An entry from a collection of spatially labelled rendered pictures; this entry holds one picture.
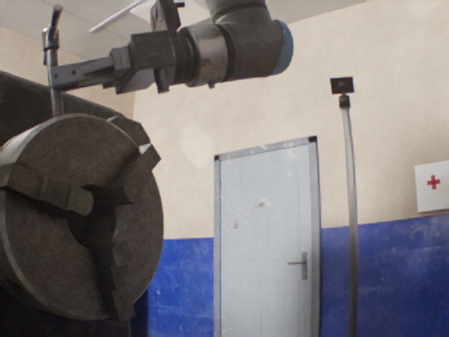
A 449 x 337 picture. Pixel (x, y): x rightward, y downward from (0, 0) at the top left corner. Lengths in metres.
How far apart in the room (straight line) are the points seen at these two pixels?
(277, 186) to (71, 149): 3.38
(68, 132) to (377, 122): 3.23
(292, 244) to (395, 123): 1.36
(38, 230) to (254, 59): 0.37
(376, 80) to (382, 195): 1.00
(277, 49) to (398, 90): 3.04
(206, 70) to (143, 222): 0.21
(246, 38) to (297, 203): 3.14
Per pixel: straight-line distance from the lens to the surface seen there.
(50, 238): 0.47
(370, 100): 3.66
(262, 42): 0.61
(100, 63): 0.53
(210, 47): 0.56
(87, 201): 0.45
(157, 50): 0.51
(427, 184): 3.24
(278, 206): 3.77
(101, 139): 0.52
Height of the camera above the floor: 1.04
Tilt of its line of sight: 14 degrees up
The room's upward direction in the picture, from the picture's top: straight up
